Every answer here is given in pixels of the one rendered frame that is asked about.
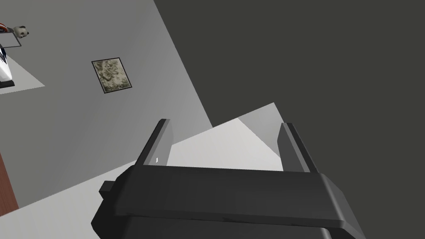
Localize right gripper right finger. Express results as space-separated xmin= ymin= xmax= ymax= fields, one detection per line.
xmin=277 ymin=122 xmax=319 ymax=173

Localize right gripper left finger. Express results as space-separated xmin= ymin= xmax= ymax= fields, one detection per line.
xmin=135 ymin=118 xmax=174 ymax=166

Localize brown wooden door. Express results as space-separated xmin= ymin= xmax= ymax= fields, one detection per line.
xmin=0 ymin=152 xmax=20 ymax=217

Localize framed olive wall picture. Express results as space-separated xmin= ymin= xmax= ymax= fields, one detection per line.
xmin=91 ymin=57 xmax=133 ymax=94

